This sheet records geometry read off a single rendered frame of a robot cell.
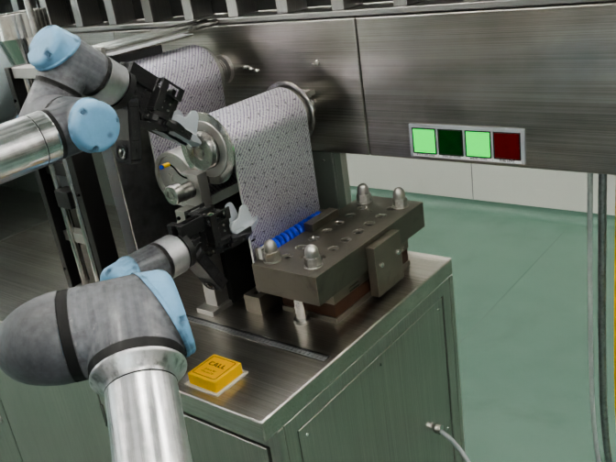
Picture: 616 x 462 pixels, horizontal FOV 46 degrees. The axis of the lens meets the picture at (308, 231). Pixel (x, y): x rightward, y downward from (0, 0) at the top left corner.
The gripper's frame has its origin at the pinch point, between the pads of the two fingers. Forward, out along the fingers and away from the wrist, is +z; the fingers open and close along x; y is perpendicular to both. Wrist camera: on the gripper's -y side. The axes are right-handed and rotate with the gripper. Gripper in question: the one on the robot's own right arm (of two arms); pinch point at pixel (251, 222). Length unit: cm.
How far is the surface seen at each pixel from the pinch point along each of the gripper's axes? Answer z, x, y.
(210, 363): -24.9, -8.3, -16.6
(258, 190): 3.1, -0.2, 5.8
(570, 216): 262, 28, -106
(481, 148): 29.7, -36.8, 8.8
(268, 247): -4.2, -7.5, -2.5
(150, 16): 31, 55, 38
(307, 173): 19.3, -0.2, 3.8
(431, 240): 215, 86, -109
